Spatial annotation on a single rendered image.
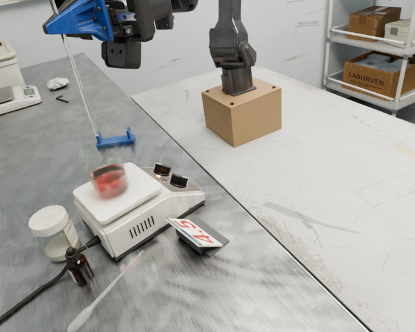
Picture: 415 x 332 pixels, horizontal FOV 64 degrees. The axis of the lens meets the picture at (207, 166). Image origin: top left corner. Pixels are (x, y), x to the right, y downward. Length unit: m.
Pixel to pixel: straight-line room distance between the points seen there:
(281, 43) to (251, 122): 1.79
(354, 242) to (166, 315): 0.31
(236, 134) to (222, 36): 0.22
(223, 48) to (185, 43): 1.39
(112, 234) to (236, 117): 0.39
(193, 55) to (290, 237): 1.74
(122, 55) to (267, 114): 0.41
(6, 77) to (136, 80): 0.77
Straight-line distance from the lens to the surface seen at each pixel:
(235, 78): 0.81
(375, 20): 2.65
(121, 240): 0.57
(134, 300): 0.54
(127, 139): 0.91
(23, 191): 0.87
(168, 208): 0.59
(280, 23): 2.52
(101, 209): 0.56
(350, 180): 0.70
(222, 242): 0.57
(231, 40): 0.76
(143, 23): 0.46
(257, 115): 0.81
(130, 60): 0.53
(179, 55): 2.15
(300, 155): 0.77
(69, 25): 0.49
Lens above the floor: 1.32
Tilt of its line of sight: 34 degrees down
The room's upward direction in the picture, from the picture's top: 9 degrees counter-clockwise
